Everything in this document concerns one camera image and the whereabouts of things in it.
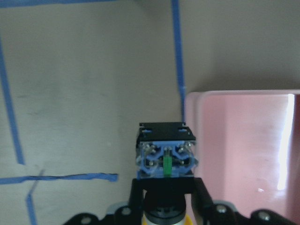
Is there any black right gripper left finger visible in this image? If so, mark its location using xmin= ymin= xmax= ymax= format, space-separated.
xmin=128 ymin=179 xmax=146 ymax=225

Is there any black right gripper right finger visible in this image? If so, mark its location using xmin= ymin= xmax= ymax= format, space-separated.
xmin=187 ymin=178 xmax=214 ymax=225

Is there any yellow push button switch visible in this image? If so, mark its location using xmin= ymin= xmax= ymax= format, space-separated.
xmin=135 ymin=122 xmax=198 ymax=225

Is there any pink plastic bin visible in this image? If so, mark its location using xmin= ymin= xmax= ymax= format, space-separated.
xmin=185 ymin=90 xmax=300 ymax=224

